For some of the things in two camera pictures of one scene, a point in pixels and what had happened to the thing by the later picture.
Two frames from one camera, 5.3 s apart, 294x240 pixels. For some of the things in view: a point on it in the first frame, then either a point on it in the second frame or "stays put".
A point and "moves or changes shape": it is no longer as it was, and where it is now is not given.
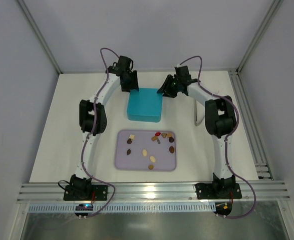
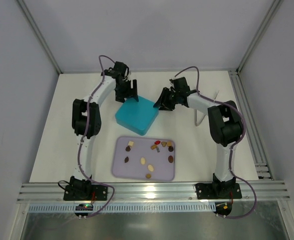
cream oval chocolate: (153, 159) -> (151, 168)
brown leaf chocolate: (171, 149) -> (170, 159)
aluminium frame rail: (265, 192) stays put
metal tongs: (197, 123) stays put
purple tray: (145, 150) moves or changes shape
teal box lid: (145, 102) moves or changes shape
